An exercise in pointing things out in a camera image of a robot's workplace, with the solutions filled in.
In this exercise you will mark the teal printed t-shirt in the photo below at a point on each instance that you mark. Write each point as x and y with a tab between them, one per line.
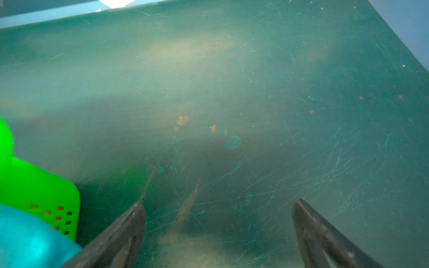
29	242

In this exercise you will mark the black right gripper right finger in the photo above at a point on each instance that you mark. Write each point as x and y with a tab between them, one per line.
318	238

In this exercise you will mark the green plastic laundry basket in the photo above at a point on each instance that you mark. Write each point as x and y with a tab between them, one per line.
36	191

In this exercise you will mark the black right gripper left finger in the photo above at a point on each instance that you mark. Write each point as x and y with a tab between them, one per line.
128	229

